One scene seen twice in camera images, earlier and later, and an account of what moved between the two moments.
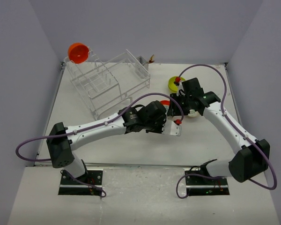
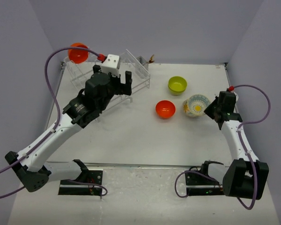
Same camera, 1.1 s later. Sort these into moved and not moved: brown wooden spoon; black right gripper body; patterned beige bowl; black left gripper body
Moved: patterned beige bowl; black left gripper body; black right gripper body
Not moved: brown wooden spoon
